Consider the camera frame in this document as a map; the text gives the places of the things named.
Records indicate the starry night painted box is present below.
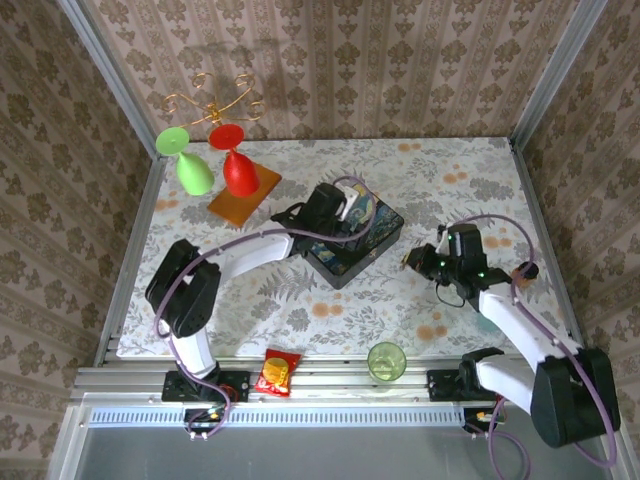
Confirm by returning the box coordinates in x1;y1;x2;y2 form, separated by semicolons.
302;192;405;291

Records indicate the floral tablecloth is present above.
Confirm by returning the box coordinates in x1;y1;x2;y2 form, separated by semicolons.
115;135;576;359

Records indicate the amber rectangular base board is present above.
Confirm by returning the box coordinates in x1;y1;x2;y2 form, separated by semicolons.
206;160;283;229

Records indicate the red plastic wine glass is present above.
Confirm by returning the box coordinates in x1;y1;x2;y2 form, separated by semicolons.
207;123;261;198

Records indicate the green translucent cup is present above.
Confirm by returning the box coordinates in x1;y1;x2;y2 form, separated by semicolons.
367;341;408;385

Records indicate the green plastic wine glass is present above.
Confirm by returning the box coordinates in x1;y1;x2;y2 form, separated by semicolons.
154;126;216;196

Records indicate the red snack packet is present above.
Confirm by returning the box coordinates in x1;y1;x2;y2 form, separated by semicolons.
253;348;303;399

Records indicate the grey metal panel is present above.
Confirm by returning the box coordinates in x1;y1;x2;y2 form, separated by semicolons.
74;424;614;480

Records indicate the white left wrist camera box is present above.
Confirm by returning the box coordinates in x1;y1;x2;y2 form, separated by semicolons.
341;183;365;221

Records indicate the thin black cable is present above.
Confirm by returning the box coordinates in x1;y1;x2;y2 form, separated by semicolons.
434;282;469;309

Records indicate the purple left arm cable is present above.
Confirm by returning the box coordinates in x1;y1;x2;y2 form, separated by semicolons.
153;175;376;441

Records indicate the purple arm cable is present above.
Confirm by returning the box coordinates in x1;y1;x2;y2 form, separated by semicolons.
447;213;619;480
153;175;376;441

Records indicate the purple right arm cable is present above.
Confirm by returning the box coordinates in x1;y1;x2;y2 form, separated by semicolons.
447;213;619;480

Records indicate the aluminium side rail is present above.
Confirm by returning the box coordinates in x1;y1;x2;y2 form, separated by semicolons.
93;154;167;371
509;138;591;364

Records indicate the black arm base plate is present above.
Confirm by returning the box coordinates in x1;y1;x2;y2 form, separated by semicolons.
160;369;251;404
426;368;501;404

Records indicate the gold wire glass rack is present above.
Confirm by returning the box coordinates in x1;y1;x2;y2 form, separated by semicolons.
162;72;266;126

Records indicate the aluminium front rail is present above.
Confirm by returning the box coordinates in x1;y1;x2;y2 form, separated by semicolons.
72;354;619;404

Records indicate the black connector block with wires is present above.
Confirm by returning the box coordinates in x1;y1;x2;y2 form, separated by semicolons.
182;405;229;441
462;405;504;440

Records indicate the white slotted cable duct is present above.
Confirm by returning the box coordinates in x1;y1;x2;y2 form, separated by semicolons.
87;405;464;429

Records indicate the aluminium frame post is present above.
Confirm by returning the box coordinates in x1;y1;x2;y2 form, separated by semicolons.
510;0;610;147
57;0;162;160

